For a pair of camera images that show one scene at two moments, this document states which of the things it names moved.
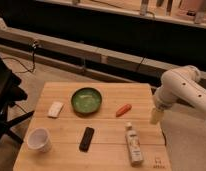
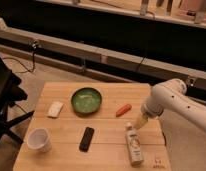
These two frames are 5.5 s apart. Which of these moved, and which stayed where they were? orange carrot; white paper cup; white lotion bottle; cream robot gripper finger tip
Moved: cream robot gripper finger tip
Stayed: orange carrot; white paper cup; white lotion bottle
